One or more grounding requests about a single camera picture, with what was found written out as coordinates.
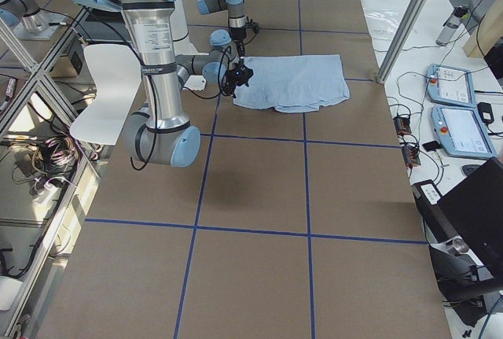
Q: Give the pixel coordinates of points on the clear plastic bag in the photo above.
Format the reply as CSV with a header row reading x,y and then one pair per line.
x,y
382,23

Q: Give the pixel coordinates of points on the upper blue teach pendant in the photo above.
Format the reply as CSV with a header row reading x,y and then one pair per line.
x,y
450,86

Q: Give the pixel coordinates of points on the white curved guard sheet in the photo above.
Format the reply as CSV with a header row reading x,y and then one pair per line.
x,y
116,73

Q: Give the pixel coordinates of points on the blue teach pendant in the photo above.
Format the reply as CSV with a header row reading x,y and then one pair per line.
x,y
461,133
450,86

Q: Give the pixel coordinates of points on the aluminium frame post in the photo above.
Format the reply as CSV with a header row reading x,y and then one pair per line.
x,y
401,35

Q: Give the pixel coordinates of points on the black laptop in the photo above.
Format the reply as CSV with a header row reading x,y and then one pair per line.
x,y
472,210

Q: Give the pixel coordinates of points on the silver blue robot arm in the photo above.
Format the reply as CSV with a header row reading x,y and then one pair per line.
x,y
237,20
160,132

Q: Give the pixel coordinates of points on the lower blue teach pendant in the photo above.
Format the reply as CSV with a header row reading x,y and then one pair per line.
x,y
461,133

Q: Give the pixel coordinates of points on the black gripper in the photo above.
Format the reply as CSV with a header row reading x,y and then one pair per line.
x,y
238,75
239,42

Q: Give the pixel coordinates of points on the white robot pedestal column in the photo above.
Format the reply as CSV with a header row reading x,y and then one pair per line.
x,y
183,44

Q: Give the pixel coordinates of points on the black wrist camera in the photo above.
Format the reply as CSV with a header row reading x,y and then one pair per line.
x,y
252,26

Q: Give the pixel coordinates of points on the light blue button shirt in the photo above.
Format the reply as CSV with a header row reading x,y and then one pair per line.
x,y
294,84

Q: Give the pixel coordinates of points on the clear water bottle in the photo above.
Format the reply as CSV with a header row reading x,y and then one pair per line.
x,y
451,25

